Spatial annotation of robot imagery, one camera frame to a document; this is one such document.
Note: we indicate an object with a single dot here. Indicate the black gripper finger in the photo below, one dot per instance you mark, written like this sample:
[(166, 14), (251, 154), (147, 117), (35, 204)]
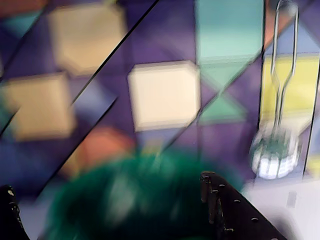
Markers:
[(240, 217), (8, 215)]

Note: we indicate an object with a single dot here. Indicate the green toy pot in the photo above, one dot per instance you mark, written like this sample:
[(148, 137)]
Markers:
[(130, 200)]

